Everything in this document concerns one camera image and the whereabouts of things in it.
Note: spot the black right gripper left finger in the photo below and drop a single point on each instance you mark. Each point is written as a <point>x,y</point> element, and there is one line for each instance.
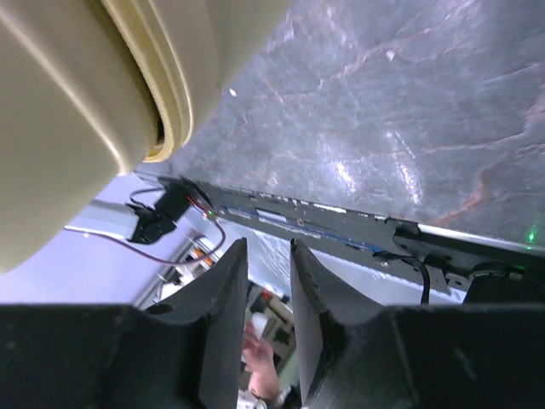
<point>184,352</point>

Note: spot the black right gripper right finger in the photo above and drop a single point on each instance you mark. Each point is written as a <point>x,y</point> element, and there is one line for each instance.
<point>486,352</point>

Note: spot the yellow suitcase with black lining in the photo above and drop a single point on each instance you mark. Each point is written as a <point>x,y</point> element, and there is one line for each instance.
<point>92,89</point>

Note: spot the blurred background person hand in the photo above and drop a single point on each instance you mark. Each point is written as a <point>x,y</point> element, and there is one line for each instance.
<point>258,355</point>

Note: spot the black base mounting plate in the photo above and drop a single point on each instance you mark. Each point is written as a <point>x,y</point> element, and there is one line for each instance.
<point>356,236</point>

